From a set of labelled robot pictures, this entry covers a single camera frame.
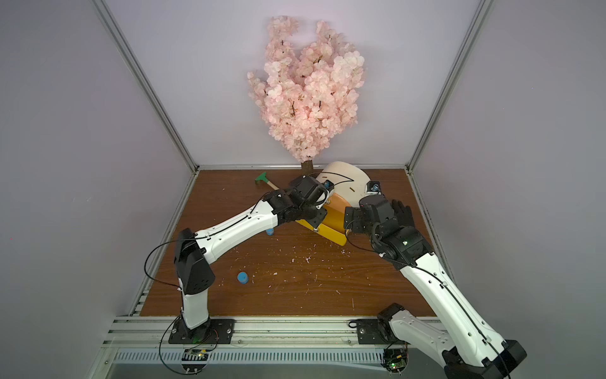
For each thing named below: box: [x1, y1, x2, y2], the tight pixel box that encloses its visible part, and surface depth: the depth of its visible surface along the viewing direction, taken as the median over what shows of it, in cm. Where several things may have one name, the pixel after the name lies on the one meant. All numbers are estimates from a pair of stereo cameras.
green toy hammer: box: [254, 171, 280, 191], surface depth 115 cm
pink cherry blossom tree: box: [247, 15, 365, 177], surface depth 70 cm
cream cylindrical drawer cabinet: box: [315, 161, 371, 207], surface depth 83 cm
